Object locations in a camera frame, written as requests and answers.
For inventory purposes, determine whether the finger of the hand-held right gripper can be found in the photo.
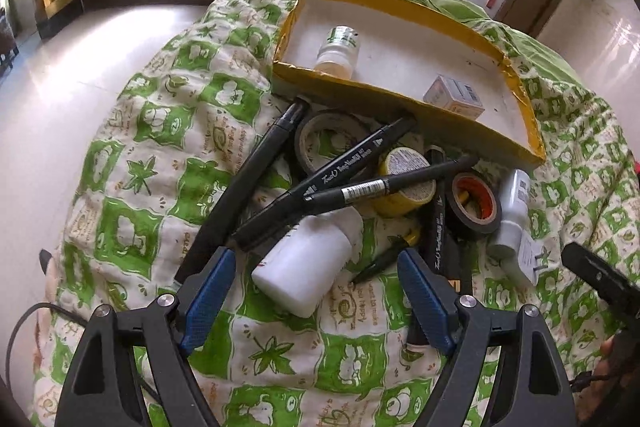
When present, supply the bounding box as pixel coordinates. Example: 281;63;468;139
561;242;640;308

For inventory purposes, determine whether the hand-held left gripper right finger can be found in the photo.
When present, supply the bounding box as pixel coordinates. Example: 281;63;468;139
397;247;578;427

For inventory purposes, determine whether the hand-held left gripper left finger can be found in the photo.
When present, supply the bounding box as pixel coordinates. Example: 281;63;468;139
55;247;238;427

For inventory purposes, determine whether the black marker white script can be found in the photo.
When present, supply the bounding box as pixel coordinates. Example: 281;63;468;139
231;116;418;253
406;145;453;352

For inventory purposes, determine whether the white plug charger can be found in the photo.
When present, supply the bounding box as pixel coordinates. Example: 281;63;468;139
510;229;548;289

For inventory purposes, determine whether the black tape roll red core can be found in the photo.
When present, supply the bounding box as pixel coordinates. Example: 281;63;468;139
445;171;502;237

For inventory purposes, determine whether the yellow tape roll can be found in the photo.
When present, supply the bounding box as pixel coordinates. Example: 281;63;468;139
372;146;438;219

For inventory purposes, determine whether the large white plastic bottle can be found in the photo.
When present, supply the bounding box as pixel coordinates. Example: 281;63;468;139
251;213;365;319

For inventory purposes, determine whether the white bottle grey label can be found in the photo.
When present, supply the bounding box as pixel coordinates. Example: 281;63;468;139
487;168;533;260

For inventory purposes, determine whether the long thick black pen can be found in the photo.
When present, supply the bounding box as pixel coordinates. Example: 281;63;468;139
179;96;312;285

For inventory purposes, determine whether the grey tape roll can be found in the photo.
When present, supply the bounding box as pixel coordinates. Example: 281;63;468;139
294;109;373;180

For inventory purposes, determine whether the yellow cardboard box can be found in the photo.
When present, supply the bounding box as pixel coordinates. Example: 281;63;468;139
270;0;547;170

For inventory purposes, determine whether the person's right hand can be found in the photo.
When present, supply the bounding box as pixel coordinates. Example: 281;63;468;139
582;337;640;408

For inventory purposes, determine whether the green white printed blanket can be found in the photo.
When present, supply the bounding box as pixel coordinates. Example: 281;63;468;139
30;0;640;427

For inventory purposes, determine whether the thin black white-label pen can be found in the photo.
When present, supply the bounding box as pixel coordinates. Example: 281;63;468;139
287;155;480;210

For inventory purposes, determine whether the small grey carton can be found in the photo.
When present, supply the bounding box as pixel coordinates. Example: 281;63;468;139
422;75;486;120

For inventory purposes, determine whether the small white green-label bottle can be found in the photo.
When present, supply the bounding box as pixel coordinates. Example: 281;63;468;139
314;26;361;78

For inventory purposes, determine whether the dark wooden furniture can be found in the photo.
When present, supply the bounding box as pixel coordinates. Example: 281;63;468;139
0;7;21;72

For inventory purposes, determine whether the yellow handled cutter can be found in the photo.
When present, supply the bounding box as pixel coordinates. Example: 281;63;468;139
350;229;422;284

